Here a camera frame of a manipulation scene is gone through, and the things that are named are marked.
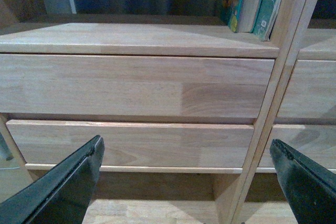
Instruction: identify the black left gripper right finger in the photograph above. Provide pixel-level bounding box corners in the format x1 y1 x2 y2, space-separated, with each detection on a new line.
270 139 335 223

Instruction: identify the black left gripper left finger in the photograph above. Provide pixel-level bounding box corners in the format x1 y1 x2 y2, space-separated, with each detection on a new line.
1 135 104 223

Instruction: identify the lower right wooden drawer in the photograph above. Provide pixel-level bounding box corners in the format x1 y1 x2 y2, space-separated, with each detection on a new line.
258 124 335 169

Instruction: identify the wooden drawer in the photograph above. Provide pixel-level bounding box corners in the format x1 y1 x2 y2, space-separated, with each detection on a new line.
7 120 254 168
1 55 274 118
277 60 335 120
258 124 335 169

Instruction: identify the lower left wooden drawer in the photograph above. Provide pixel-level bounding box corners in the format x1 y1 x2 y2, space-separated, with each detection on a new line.
7 120 254 168

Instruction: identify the wooden bookshelf right unit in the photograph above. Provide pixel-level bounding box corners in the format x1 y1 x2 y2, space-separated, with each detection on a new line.
232 0 335 223

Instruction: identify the wooden bookshelf unit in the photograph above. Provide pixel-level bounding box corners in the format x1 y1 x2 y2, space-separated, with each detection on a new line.
232 0 335 223
0 0 316 224

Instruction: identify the upper right wooden drawer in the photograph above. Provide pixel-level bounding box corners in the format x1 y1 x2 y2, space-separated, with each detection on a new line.
277 60 335 120

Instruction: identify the upper left wooden drawer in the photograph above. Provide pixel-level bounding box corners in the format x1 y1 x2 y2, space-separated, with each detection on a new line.
1 55 274 118

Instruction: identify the wooden bookshelf left unit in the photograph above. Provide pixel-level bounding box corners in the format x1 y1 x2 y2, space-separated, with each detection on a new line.
0 0 316 224

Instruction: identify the green patterned thin book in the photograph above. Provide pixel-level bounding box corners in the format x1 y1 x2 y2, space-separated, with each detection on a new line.
253 0 281 41

